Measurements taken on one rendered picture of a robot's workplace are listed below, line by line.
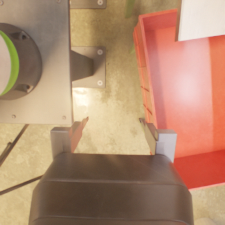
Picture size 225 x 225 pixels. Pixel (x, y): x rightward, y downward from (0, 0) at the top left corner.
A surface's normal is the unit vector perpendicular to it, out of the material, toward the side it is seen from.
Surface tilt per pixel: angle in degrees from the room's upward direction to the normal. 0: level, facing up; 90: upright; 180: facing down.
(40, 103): 0
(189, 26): 30
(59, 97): 0
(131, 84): 0
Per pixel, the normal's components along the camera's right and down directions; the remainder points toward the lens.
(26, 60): 0.97, 0.02
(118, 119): -0.01, 0.25
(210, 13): 0.07, 0.69
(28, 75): 0.86, 0.45
